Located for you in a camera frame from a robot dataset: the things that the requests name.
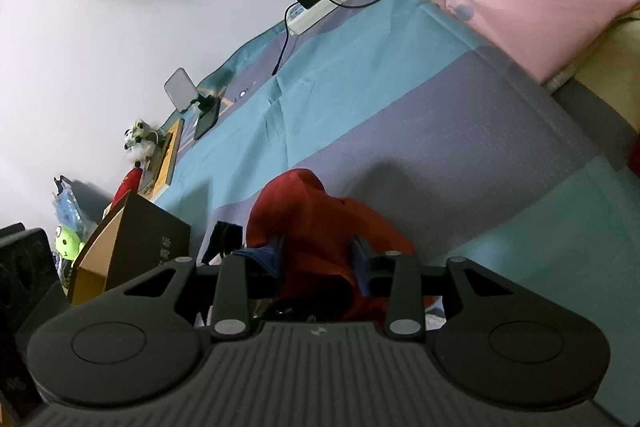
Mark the black phone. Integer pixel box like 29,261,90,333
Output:
192,104,221,142

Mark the pink pillow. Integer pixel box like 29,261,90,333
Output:
432,0,640,85

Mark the cardboard box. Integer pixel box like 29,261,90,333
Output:
67,192,193,308

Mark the yellow book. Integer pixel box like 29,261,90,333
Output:
137,119,185,198

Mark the white power strip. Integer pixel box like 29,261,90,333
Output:
286,0,363,35

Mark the red cloth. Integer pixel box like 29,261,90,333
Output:
245,168,433,323

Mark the grey camera on stand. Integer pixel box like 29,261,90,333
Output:
164,68,221,118

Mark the blue plastic bag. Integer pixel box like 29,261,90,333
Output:
52,176,98,233

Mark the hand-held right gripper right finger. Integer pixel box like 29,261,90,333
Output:
350,237,516,339

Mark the green frog toy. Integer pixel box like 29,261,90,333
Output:
54,224,86,268

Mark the black box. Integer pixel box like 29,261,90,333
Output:
0,223,63,408

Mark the white and green plush toy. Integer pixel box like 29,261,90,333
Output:
122,119,163,168

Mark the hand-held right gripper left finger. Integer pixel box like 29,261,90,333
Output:
122,234,288,340

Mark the red plush toy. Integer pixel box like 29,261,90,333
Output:
112,167,146,205

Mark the yellow blanket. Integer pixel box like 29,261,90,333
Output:
545,7,640,122

